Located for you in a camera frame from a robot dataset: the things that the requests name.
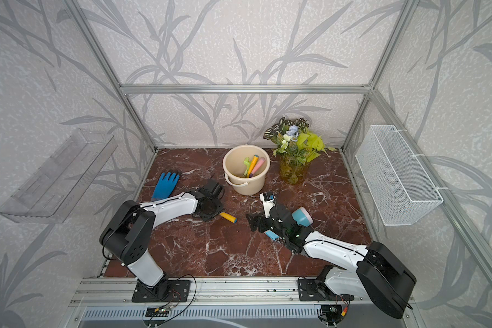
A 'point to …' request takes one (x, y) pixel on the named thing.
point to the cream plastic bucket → (234, 168)
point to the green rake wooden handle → (248, 163)
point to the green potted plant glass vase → (296, 146)
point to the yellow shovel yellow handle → (254, 161)
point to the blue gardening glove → (165, 186)
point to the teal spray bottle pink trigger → (301, 214)
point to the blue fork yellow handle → (231, 219)
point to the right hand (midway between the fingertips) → (255, 210)
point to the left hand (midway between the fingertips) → (221, 210)
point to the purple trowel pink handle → (257, 167)
